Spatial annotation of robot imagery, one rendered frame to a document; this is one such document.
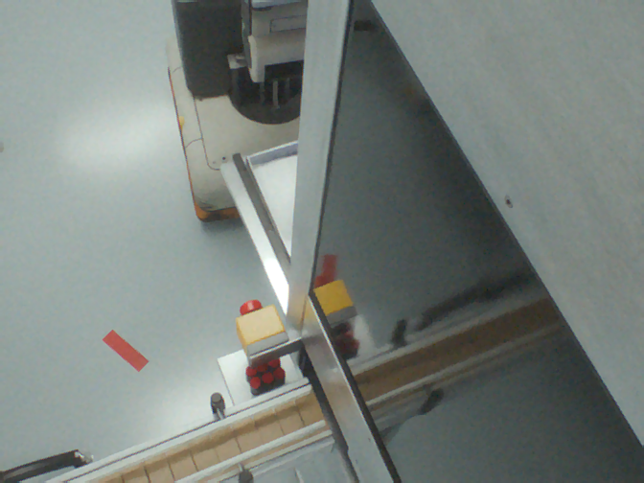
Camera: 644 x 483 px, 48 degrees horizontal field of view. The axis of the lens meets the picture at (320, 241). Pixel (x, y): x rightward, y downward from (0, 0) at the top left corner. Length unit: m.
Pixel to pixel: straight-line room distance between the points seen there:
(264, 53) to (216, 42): 0.40
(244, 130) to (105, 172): 0.56
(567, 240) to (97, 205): 2.27
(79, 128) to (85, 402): 1.00
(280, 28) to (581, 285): 1.53
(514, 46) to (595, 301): 0.14
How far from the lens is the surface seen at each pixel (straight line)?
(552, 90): 0.37
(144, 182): 2.60
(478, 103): 0.43
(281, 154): 1.56
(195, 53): 2.26
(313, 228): 0.89
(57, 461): 2.20
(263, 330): 1.22
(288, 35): 1.88
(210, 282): 2.39
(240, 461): 1.23
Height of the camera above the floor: 2.18
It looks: 62 degrees down
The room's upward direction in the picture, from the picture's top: 8 degrees clockwise
